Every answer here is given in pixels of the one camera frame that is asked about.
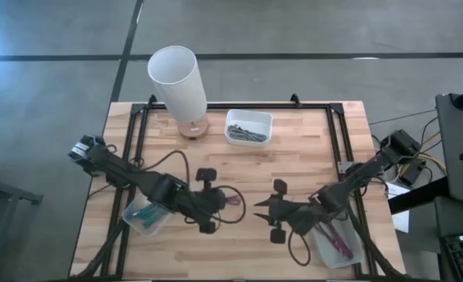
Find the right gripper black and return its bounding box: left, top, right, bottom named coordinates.
left=253, top=179, right=317, bottom=244

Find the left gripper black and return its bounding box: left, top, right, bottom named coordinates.
left=190, top=168, right=237, bottom=235

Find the blue braided USB cable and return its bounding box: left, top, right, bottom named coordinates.
left=132, top=205, right=157, bottom=219
left=136, top=209, right=164, bottom=224
left=143, top=214, right=166, bottom=229

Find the translucent grey plastic bin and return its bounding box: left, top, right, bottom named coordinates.
left=310, top=217, right=364, bottom=269

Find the white plastic bin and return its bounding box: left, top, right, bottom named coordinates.
left=223, top=108, right=274, bottom=148

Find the clear plastic bin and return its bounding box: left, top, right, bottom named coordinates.
left=121, top=191, right=174, bottom=238

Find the white paper sheet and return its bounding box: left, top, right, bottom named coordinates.
left=385, top=182, right=411, bottom=201
left=391, top=210, right=411, bottom=234

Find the white shade wooden base lamp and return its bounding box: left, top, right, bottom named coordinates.
left=146, top=45, right=211, bottom=141

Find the black power box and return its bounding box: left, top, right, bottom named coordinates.
left=398, top=161, right=428, bottom=188

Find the black desk bar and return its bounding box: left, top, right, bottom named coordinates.
left=387, top=175, right=451, bottom=215

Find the dark grey desk surface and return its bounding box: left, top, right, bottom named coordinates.
left=434, top=92, right=463, bottom=204

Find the black metal stand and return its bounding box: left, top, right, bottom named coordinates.
left=0, top=156, right=44, bottom=282

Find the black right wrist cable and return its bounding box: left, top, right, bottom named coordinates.
left=288, top=229, right=312, bottom=267

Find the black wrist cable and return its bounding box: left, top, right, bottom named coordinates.
left=132, top=150, right=247, bottom=226
left=288, top=229, right=312, bottom=267

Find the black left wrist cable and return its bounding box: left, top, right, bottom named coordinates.
left=132, top=150, right=247, bottom=226

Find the grey metal bracket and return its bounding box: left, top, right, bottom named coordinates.
left=337, top=160, right=358, bottom=175

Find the black aluminium table frame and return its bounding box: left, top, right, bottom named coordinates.
left=68, top=92, right=407, bottom=281

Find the thin grey cable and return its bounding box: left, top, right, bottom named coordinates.
left=367, top=108, right=438, bottom=126

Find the yellow cable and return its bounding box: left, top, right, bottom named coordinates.
left=414, top=131, right=447, bottom=177

